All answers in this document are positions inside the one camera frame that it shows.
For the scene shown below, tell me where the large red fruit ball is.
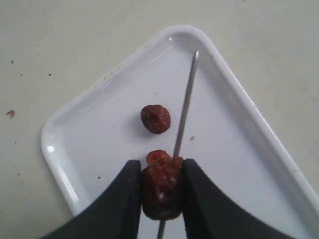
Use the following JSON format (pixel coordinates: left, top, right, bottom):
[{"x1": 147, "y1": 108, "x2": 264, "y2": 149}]
[{"x1": 141, "y1": 157, "x2": 183, "y2": 221}]

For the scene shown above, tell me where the thin metal skewer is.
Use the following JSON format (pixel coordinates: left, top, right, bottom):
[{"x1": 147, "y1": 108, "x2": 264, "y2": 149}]
[{"x1": 157, "y1": 49, "x2": 199, "y2": 239}]

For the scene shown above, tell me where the white rectangular plastic tray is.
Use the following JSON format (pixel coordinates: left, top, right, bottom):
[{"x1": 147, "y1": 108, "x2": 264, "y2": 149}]
[{"x1": 41, "y1": 25, "x2": 319, "y2": 239}]

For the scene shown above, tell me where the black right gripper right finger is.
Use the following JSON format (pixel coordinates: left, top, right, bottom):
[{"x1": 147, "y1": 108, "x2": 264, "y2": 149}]
[{"x1": 182, "y1": 159, "x2": 290, "y2": 239}]

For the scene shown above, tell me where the small red fruit ball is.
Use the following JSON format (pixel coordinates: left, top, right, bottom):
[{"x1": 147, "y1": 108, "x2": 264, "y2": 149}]
[{"x1": 146, "y1": 149, "x2": 172, "y2": 165}]

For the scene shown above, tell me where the dark red fruit ball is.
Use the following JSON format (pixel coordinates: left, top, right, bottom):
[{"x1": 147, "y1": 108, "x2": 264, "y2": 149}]
[{"x1": 140, "y1": 105, "x2": 171, "y2": 134}]

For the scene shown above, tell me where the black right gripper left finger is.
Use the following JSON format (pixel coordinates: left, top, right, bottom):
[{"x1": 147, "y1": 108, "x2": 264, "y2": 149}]
[{"x1": 44, "y1": 160, "x2": 141, "y2": 239}]

